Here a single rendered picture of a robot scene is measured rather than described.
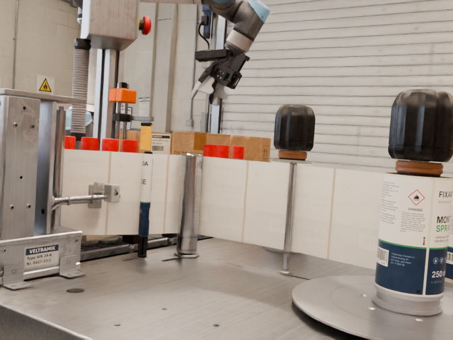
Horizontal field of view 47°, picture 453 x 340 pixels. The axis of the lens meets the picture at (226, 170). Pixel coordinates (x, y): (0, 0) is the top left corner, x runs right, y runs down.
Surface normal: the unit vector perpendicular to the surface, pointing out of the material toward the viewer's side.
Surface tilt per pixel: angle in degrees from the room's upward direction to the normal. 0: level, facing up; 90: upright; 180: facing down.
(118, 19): 90
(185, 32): 90
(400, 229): 90
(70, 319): 0
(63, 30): 90
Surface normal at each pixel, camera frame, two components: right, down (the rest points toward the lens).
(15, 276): 0.82, 0.08
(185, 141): -0.52, 0.01
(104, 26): 0.34, 0.07
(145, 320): 0.07, -1.00
